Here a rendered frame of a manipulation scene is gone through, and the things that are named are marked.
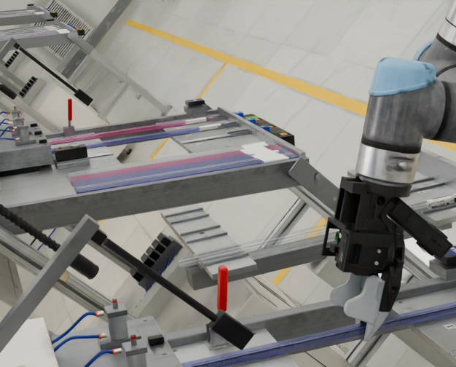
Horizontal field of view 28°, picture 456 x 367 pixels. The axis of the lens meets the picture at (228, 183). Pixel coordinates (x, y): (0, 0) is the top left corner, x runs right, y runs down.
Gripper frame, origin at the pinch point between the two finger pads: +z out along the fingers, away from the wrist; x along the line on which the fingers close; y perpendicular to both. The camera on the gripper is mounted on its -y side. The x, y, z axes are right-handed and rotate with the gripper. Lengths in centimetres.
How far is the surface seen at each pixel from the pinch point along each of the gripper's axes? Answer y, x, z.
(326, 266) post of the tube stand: -9.3, -34.4, 2.6
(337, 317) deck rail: 0.7, -7.9, 1.6
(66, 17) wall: -60, -748, 2
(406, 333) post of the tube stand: -27.3, -34.4, 14.1
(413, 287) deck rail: -10.4, -8.0, -3.2
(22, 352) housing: 44.8, 1.8, 3.8
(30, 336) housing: 43.6, -2.5, 3.5
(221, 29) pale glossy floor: -116, -454, -19
